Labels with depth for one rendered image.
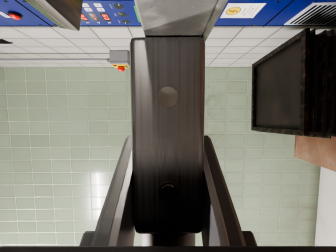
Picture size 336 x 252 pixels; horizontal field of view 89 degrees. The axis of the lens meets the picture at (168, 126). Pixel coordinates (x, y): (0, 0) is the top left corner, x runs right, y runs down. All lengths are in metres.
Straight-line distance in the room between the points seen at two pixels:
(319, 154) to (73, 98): 1.48
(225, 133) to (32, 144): 1.48
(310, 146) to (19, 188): 1.92
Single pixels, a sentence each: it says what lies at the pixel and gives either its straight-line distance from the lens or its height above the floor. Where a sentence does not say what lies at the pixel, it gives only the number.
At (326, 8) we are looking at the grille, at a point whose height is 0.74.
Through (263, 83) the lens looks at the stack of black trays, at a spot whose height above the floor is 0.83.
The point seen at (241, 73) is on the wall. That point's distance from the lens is 1.44.
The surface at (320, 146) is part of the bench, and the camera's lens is 0.93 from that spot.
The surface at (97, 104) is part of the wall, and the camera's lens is 1.40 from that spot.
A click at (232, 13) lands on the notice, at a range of 0.65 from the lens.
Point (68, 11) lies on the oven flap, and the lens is 0.44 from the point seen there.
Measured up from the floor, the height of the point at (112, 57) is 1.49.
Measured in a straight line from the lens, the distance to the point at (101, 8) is 0.62.
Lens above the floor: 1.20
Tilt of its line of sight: level
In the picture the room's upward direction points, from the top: 90 degrees counter-clockwise
